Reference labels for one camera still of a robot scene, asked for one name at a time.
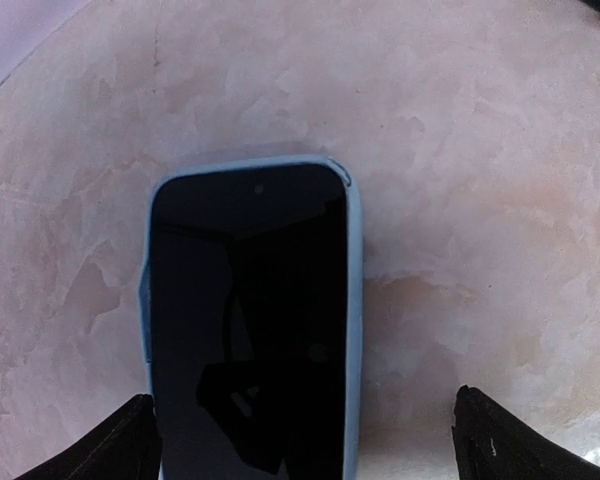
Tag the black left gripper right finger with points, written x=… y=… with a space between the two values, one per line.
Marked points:
x=491 y=443

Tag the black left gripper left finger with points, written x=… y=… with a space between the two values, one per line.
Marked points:
x=126 y=445

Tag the black phone white back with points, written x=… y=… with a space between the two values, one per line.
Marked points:
x=250 y=325

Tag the light blue phone case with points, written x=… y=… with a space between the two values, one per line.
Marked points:
x=355 y=300

